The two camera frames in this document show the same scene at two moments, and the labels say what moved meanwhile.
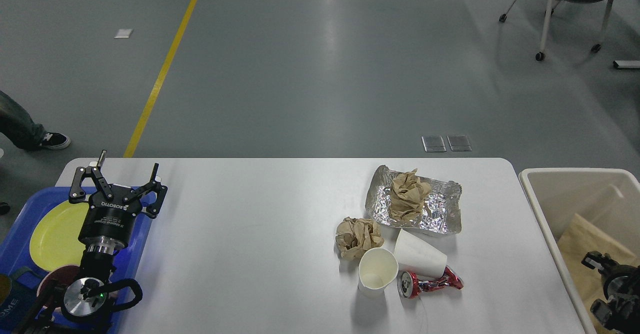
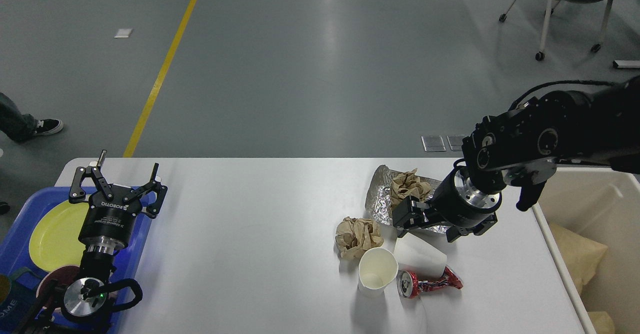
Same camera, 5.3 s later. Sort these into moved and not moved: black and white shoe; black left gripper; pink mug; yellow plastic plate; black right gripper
Moved: black and white shoe; black right gripper
Not moved: yellow plastic plate; black left gripper; pink mug
